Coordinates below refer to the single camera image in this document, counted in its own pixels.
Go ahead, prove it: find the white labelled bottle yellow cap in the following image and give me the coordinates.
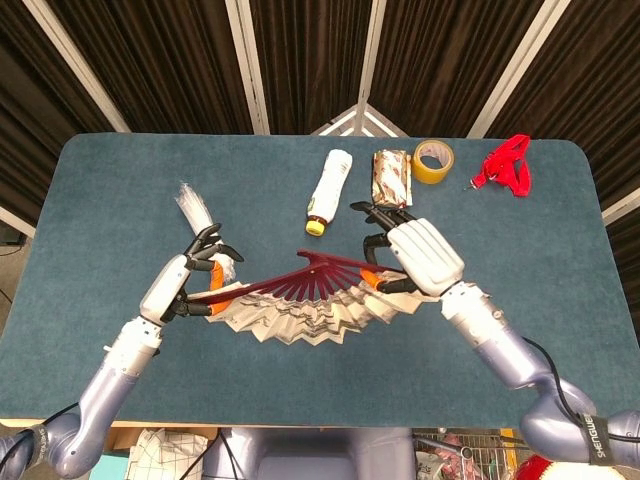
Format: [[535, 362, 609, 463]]
[[305, 148, 354, 237]]

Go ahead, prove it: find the red ribbed paper folding fan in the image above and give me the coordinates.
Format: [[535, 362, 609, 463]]
[[192, 249, 426, 347]]

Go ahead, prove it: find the dark brown pleated curtain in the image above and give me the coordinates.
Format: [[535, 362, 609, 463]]
[[0, 0, 640, 261]]

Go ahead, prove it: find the cardboard box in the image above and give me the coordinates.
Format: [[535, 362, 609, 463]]
[[102, 425, 219, 454]]

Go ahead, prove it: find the blue felt table cover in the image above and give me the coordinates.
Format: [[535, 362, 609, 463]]
[[0, 132, 629, 432]]

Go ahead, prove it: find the bundle of white cable ties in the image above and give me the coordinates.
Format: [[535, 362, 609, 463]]
[[174, 182, 237, 281]]

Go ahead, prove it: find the foil snack packet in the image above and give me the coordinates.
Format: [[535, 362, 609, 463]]
[[370, 148, 415, 208]]

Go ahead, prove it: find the white checkered cloth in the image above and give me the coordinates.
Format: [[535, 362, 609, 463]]
[[128, 428, 209, 480]]

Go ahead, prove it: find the metal wire basket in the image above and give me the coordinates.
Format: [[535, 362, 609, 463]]
[[412, 429, 531, 480]]

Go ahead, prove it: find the yellow packing tape roll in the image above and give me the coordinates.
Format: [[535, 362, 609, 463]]
[[410, 139, 456, 185]]

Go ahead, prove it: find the red and white ball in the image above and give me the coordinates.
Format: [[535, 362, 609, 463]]
[[514, 453, 601, 480]]

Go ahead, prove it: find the teal box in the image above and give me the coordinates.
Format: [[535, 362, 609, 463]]
[[92, 452, 132, 480]]

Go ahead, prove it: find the grey purple robot torso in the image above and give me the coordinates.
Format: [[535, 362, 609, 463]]
[[202, 427, 416, 480]]

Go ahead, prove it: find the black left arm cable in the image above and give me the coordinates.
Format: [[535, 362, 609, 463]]
[[44, 402, 81, 426]]

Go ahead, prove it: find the red lanyard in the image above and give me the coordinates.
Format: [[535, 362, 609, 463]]
[[467, 133, 534, 199]]

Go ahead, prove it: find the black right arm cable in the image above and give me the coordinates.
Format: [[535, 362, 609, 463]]
[[521, 335, 640, 444]]

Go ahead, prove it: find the black printed velcro strap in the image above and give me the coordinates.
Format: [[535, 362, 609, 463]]
[[28, 424, 54, 469], [582, 407, 614, 464]]

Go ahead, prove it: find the white screen frame post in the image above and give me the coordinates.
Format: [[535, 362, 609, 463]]
[[466, 0, 572, 140], [309, 0, 409, 138], [224, 0, 271, 135], [22, 0, 132, 134], [601, 187, 640, 225], [0, 205, 37, 239]]

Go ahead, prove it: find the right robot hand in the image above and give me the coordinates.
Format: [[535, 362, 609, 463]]
[[349, 201, 464, 297]]

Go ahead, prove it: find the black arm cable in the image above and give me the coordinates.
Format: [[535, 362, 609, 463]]
[[521, 335, 640, 444], [44, 402, 81, 426]]

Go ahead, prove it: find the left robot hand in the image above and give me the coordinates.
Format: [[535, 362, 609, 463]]
[[138, 223, 245, 326]]

